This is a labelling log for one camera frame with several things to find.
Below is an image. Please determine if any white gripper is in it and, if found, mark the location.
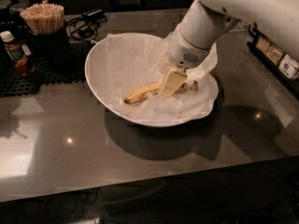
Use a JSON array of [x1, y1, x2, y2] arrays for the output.
[[159, 25, 210, 96]]

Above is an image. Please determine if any yellow banana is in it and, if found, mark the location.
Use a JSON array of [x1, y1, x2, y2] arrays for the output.
[[123, 81, 198, 105]]

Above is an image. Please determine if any white paper liner sheet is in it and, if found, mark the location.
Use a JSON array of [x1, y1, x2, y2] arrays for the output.
[[104, 31, 220, 124]]

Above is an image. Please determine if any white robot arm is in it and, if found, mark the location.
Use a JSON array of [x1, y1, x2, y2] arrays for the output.
[[162, 0, 299, 69]]

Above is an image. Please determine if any large white bowl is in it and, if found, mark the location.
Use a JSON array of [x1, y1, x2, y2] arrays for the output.
[[84, 32, 219, 128]]

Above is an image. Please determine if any black power adapter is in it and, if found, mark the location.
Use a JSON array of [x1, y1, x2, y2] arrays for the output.
[[81, 9, 103, 20]]

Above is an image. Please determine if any black stick holder cup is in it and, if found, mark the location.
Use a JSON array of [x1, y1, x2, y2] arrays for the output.
[[33, 27, 73, 74]]

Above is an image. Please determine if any bundle of wooden stir sticks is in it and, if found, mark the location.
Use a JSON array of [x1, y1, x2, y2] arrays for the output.
[[20, 3, 64, 35]]

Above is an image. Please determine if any small brown sauce bottle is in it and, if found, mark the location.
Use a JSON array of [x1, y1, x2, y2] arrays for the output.
[[0, 31, 35, 77]]

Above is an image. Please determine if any black rubber grid mat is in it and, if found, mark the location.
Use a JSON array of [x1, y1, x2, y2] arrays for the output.
[[0, 43, 93, 97]]

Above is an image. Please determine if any dark lidded jar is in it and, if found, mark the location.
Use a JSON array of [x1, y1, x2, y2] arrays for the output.
[[0, 0, 28, 32]]

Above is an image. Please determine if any black coiled power cable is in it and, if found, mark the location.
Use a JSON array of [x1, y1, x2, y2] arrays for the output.
[[66, 16, 108, 45]]

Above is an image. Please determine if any black wire condiment rack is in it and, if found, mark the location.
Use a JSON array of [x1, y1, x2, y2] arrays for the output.
[[247, 25, 299, 99]]

